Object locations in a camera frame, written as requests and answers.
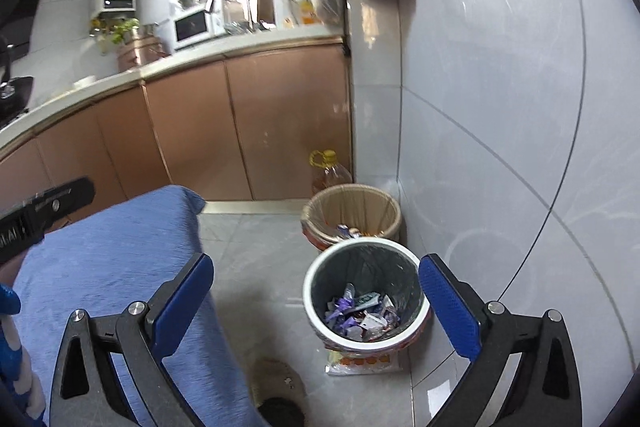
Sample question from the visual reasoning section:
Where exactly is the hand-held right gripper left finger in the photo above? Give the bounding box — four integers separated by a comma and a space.
50, 252, 216, 427

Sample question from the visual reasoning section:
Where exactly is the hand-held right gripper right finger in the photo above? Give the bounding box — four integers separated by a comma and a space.
417, 253, 583, 427

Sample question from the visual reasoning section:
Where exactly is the white round trash bin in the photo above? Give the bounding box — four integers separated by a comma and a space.
302, 237, 432, 353

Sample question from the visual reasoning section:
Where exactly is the person's left hand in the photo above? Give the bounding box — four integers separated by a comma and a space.
0, 283, 47, 427

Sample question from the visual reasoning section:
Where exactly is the blue tablecloth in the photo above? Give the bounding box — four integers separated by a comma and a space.
11, 185, 272, 427

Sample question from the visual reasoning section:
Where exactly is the orange printed plastic bag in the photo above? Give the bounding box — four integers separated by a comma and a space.
325, 346, 404, 377

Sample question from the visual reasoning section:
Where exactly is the black wok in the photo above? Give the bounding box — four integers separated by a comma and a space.
0, 35, 35, 118

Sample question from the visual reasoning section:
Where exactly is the blue snack wrapper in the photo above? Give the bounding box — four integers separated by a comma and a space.
336, 224, 374, 239

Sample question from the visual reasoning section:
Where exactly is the wooden waste basket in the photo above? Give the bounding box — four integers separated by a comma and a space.
300, 186, 403, 254

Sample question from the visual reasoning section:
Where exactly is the large cooking oil bottle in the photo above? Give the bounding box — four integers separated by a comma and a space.
309, 149, 353, 198

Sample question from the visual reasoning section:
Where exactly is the copper lidded pot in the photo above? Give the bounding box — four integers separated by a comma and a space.
115, 35, 169, 73

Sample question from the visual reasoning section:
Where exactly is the green potted plant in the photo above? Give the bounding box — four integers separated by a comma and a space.
89, 17, 141, 48

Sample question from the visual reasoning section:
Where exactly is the brown kitchen cabinet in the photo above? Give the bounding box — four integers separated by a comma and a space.
0, 37, 354, 229

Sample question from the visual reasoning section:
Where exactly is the white microwave oven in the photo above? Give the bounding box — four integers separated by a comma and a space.
172, 5, 225, 50

